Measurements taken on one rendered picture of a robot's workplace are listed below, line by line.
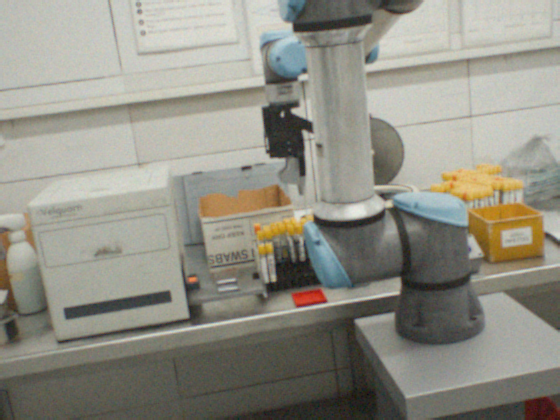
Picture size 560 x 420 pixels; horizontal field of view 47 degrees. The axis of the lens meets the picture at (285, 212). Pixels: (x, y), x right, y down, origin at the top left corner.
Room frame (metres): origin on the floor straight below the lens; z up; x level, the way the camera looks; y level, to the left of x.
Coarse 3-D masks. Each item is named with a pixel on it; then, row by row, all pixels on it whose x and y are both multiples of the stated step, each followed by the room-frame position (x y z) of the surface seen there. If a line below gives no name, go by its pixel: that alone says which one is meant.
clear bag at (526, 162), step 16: (528, 144) 1.93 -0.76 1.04; (544, 144) 1.92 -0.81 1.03; (512, 160) 1.91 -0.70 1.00; (528, 160) 1.88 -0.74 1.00; (544, 160) 1.89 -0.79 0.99; (512, 176) 1.88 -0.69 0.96; (528, 176) 1.85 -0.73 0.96; (544, 176) 1.87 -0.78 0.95; (528, 192) 1.84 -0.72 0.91; (544, 192) 1.87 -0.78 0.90
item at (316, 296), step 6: (294, 294) 1.34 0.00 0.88; (300, 294) 1.34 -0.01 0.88; (306, 294) 1.34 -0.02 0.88; (312, 294) 1.34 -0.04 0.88; (318, 294) 1.33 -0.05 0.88; (324, 294) 1.31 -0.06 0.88; (294, 300) 1.30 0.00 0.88; (300, 300) 1.31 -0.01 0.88; (306, 300) 1.31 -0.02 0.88; (312, 300) 1.30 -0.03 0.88; (318, 300) 1.28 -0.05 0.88; (324, 300) 1.28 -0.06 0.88; (300, 306) 1.28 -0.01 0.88
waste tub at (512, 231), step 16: (480, 208) 1.52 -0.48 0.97; (496, 208) 1.52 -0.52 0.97; (512, 208) 1.53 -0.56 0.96; (528, 208) 1.47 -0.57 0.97; (480, 224) 1.44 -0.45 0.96; (496, 224) 1.39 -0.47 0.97; (512, 224) 1.40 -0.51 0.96; (528, 224) 1.40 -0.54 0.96; (480, 240) 1.44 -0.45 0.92; (496, 240) 1.39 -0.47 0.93; (512, 240) 1.40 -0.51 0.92; (528, 240) 1.40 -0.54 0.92; (496, 256) 1.39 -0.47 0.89; (512, 256) 1.40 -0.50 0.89; (528, 256) 1.40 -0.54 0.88
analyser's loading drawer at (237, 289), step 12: (216, 276) 1.35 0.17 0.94; (204, 288) 1.36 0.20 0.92; (216, 288) 1.35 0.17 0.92; (228, 288) 1.31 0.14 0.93; (240, 288) 1.32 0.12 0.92; (252, 288) 1.32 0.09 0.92; (264, 288) 1.31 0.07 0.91; (192, 300) 1.29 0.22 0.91; (204, 300) 1.29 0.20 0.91; (216, 300) 1.30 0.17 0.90
